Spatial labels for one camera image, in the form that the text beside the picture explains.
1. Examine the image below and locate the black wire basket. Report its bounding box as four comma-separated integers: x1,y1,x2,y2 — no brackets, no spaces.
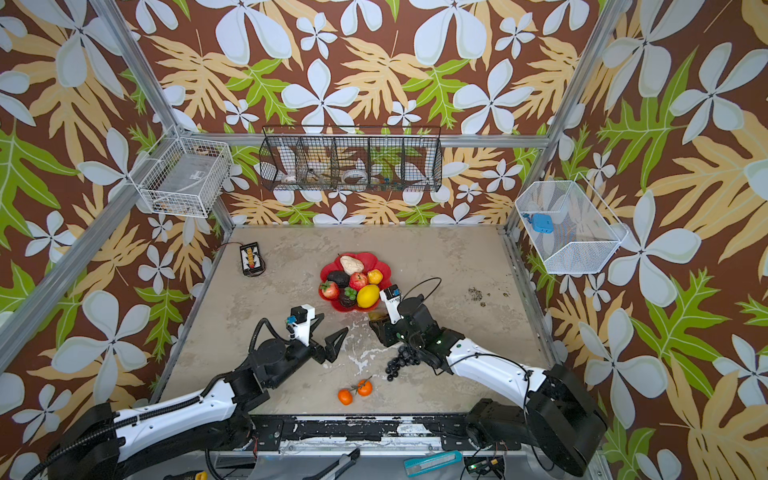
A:
256,125,444,192

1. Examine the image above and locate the red flower-shaped fruit bowl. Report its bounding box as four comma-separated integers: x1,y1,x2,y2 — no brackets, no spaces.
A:
317,252,393,313

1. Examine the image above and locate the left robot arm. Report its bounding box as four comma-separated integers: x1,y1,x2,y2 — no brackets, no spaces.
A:
25,307,349,479

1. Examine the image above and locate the brown fake fig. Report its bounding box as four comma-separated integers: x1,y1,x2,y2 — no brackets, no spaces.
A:
368,310,389,322

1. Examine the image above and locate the cream fake garlic bulb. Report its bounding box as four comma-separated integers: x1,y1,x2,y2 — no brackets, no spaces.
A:
339,255,365,276

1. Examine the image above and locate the white mesh basket right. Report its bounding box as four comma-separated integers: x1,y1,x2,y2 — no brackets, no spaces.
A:
515,174,629,276

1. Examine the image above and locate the red fake pomegranate piece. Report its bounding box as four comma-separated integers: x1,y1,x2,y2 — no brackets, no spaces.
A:
348,272,368,291

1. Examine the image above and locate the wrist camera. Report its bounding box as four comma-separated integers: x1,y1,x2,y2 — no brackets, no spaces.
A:
286,304,316,347
380,284,402,324

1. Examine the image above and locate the aluminium corner frame post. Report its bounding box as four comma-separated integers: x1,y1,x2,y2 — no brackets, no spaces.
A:
92,1,234,232

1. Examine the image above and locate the orange mandarin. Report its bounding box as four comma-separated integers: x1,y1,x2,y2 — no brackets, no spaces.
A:
337,389,354,405
356,379,373,397

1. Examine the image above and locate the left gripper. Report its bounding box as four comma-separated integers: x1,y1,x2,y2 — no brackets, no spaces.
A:
271,326,348,391

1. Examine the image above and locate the teal box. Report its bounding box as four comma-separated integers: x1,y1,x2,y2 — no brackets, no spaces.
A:
404,451,463,478

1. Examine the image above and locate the small orange-yellow fruit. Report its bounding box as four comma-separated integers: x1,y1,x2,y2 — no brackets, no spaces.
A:
367,269,383,285

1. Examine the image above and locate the orange mandarin left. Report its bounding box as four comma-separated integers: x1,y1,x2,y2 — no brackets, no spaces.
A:
337,389,354,405

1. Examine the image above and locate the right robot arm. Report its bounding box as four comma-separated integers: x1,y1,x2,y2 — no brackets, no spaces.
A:
369,296,608,477

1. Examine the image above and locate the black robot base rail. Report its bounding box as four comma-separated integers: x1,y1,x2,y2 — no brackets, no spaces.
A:
248,415,481,452

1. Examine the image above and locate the dark purple passion fruit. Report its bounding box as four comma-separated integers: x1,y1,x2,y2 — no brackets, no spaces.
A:
339,287,358,308

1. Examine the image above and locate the white wire basket left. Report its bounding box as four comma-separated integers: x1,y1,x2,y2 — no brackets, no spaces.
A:
129,127,233,218

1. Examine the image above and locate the black fake grape bunch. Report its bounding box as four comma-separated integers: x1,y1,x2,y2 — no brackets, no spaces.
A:
385,345,421,382

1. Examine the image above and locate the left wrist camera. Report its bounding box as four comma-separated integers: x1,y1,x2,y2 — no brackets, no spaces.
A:
286,304,316,347

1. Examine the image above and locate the dark fake avocado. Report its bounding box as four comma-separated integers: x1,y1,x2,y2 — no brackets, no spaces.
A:
326,270,350,289

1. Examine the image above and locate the yellow fake lemon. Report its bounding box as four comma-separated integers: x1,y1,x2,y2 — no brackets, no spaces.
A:
356,284,380,309

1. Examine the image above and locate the orange mandarin right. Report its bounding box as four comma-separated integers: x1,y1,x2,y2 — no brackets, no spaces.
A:
356,379,373,397

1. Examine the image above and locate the red fake strawberry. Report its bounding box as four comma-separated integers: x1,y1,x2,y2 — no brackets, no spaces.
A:
319,281,343,301

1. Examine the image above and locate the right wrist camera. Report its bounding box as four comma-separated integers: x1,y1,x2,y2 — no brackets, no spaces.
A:
380,284,402,324

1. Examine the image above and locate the blue object in basket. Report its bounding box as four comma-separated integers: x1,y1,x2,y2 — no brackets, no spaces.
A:
527,213,554,234

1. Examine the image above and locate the black charger board with connectors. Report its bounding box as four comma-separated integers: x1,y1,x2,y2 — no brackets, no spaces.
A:
239,242,266,277

